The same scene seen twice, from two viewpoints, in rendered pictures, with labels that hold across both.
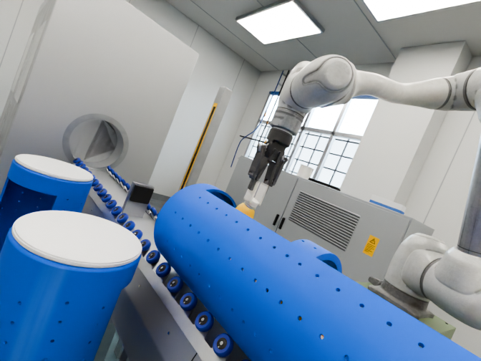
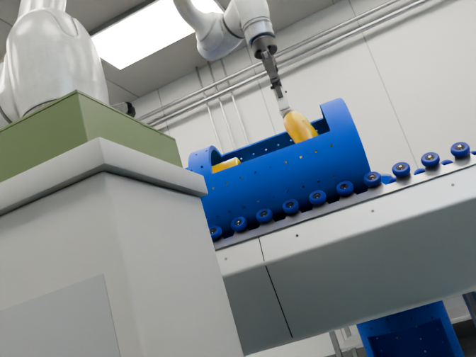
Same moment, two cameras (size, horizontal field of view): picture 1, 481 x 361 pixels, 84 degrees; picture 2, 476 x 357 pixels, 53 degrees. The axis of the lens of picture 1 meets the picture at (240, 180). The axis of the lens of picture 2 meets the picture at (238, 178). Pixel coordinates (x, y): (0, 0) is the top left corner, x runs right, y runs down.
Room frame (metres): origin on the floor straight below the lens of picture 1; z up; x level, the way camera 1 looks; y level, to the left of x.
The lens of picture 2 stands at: (1.78, -0.95, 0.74)
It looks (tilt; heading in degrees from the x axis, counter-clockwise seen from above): 15 degrees up; 145
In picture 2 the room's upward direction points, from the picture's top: 17 degrees counter-clockwise
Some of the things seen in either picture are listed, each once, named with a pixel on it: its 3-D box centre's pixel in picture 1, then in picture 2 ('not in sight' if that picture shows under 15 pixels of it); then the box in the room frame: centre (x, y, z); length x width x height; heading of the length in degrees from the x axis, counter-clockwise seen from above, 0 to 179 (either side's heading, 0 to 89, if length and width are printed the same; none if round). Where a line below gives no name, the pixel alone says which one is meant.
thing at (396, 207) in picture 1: (387, 205); not in sight; (2.21, -1.18, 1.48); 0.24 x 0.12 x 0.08; 46
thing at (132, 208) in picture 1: (138, 200); not in sight; (1.21, 0.39, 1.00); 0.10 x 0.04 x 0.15; 135
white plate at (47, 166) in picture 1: (56, 167); not in sight; (1.10, 0.72, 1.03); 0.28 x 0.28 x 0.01
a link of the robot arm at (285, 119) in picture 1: (285, 123); (259, 34); (0.83, -0.06, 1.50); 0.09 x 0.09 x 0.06
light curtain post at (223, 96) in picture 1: (171, 225); not in sight; (1.55, 0.27, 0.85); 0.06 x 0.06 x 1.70; 45
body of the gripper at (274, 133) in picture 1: (276, 145); (266, 55); (0.83, -0.06, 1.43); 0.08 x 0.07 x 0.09; 135
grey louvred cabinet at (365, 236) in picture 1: (286, 245); not in sight; (2.85, -0.72, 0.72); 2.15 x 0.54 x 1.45; 38
